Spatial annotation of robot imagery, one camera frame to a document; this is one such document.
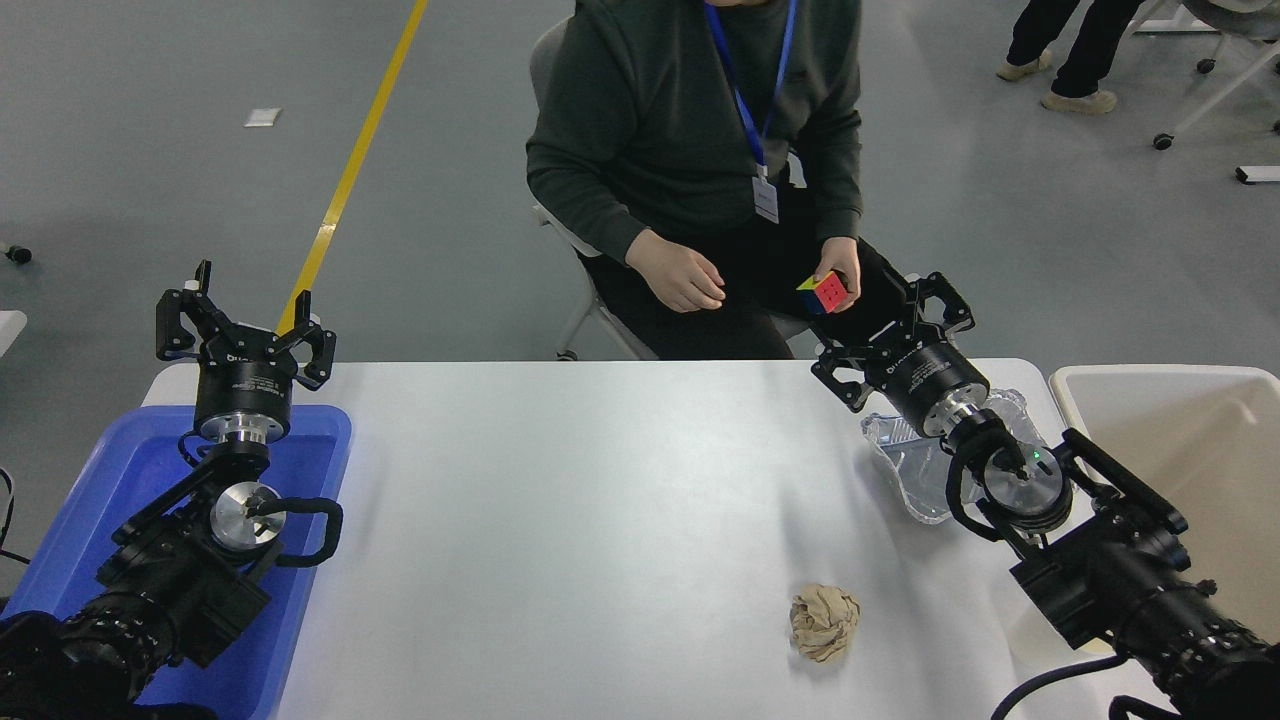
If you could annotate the multicoloured puzzle cube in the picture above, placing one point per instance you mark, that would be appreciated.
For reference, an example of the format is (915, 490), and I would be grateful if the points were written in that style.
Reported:
(825, 293)

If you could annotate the person's left hand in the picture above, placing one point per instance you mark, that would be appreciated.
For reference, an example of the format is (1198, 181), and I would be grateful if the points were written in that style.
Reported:
(845, 258)

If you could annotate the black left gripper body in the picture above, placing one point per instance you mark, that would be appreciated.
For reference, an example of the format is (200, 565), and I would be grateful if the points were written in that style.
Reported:
(245, 385)

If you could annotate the white side table corner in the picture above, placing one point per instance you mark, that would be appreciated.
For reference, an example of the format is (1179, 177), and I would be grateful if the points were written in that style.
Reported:
(8, 328)

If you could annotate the white wheeled office chair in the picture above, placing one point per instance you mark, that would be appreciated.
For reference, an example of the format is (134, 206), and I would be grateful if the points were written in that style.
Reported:
(545, 60)

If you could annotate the white paper cup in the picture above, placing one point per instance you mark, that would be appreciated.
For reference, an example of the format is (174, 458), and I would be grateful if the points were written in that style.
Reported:
(1095, 646)

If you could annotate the standing person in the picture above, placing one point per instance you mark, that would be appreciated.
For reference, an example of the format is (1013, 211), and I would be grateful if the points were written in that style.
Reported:
(1085, 50)

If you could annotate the large pale plastic bin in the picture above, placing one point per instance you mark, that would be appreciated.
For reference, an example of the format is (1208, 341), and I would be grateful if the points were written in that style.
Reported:
(1180, 430)

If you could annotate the silver foil tray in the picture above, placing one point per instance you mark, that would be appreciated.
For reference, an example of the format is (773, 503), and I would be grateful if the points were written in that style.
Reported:
(910, 470)

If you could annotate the white wheeled chair frame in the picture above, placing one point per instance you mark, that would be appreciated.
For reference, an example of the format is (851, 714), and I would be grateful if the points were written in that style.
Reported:
(1225, 90)

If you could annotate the white bar on floor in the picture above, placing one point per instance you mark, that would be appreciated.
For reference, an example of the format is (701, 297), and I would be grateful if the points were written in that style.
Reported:
(1258, 174)

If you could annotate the person's right hand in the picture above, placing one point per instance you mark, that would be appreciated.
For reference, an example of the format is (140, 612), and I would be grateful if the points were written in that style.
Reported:
(675, 272)

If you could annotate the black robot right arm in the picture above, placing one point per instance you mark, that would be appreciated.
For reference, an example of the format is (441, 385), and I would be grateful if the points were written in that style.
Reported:
(1100, 580)

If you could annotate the crumpled tan paper ball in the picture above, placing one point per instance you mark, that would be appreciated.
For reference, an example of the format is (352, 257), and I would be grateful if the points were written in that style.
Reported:
(825, 622)

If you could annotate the black floor caster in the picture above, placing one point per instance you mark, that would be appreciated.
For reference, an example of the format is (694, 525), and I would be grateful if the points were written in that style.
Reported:
(19, 254)

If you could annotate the blue plastic tray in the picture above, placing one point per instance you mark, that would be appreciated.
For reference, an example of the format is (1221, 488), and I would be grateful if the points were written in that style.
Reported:
(130, 470)

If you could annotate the seated person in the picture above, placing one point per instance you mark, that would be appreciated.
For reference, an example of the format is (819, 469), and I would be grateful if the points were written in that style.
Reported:
(680, 120)

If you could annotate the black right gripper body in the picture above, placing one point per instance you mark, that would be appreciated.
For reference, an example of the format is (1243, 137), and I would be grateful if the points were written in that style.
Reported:
(930, 375)

